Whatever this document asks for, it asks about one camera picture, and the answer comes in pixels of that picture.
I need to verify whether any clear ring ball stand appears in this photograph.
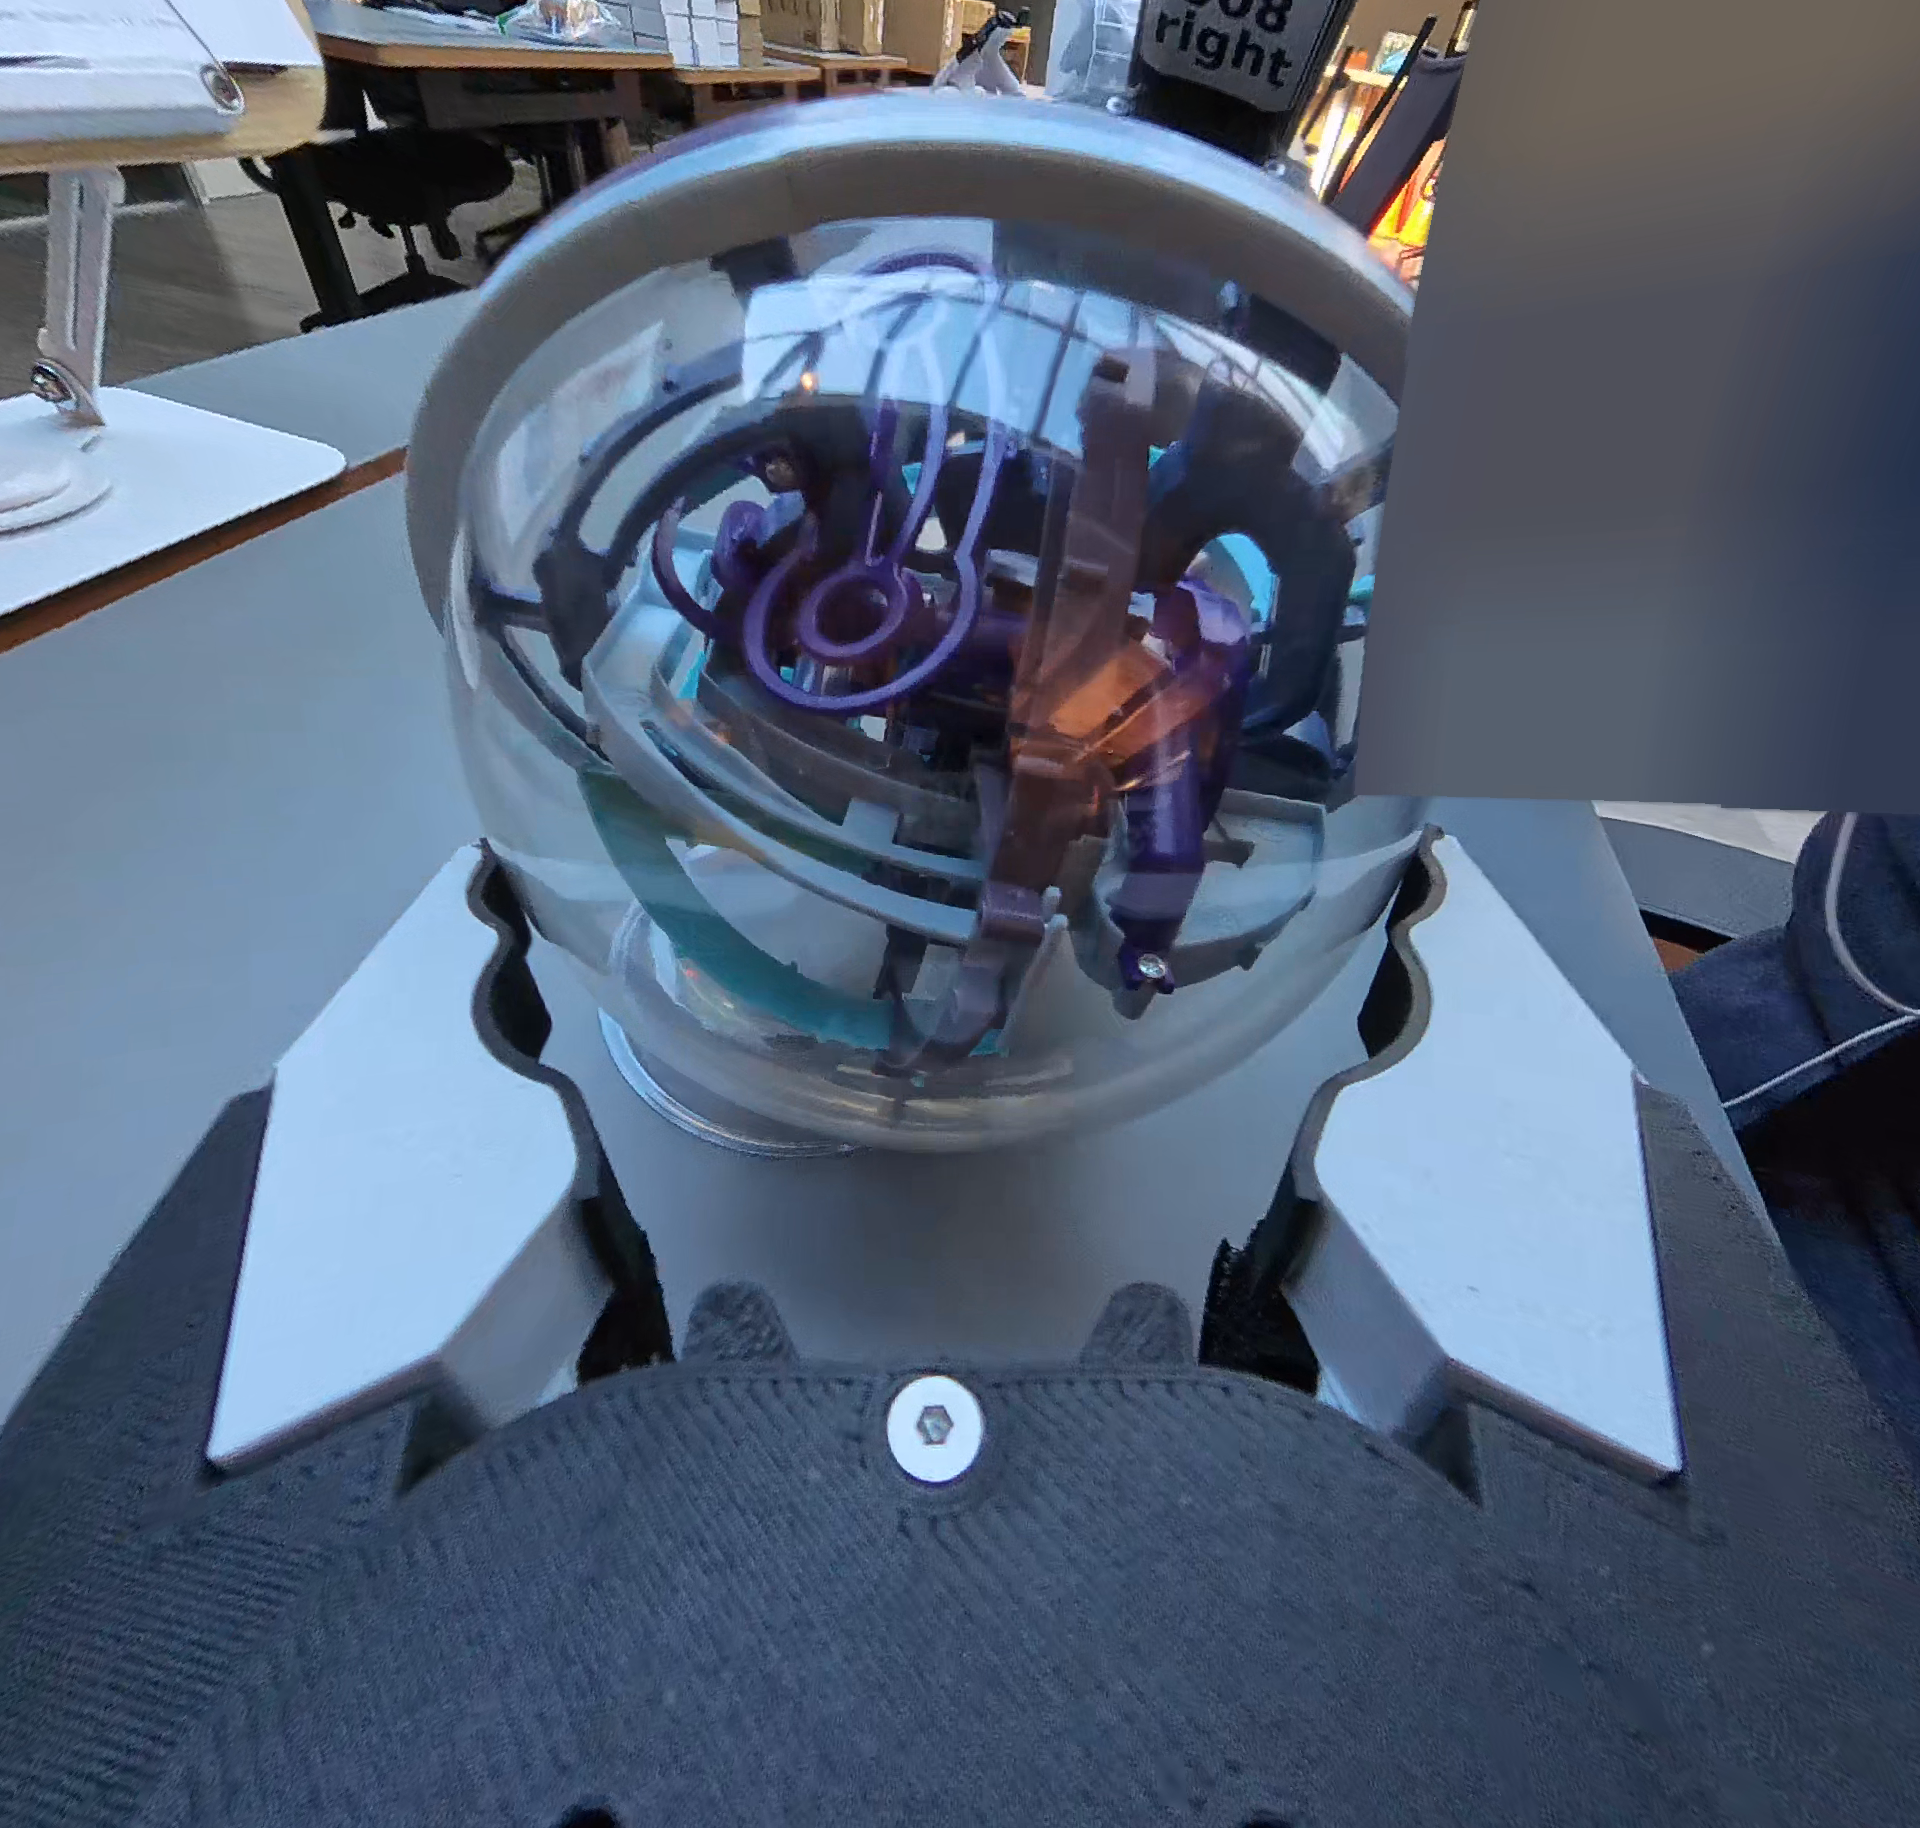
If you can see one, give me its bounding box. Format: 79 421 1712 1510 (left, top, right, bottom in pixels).
595 1011 909 1158

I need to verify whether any black office chair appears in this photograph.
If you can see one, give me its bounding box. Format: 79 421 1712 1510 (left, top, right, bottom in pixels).
236 130 515 288

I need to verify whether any clear plastic maze ball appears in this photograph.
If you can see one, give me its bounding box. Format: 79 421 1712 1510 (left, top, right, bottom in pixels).
402 101 1429 1158

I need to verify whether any black mesh seat cushion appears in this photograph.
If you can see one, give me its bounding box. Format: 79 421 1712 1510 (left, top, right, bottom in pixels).
1594 805 1827 965

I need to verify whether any clear plastic container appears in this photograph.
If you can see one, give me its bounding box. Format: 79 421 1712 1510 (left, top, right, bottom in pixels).
1046 0 1152 101

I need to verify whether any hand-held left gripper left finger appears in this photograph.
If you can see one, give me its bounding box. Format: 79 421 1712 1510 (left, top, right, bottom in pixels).
201 838 671 1479

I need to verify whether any wooden document stand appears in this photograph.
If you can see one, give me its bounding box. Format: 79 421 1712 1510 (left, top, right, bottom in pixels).
0 0 357 618

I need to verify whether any wooden work table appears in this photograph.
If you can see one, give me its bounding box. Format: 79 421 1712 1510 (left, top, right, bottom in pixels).
299 0 918 334

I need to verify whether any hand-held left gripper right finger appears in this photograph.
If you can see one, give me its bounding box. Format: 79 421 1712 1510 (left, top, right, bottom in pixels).
1192 826 1690 1483

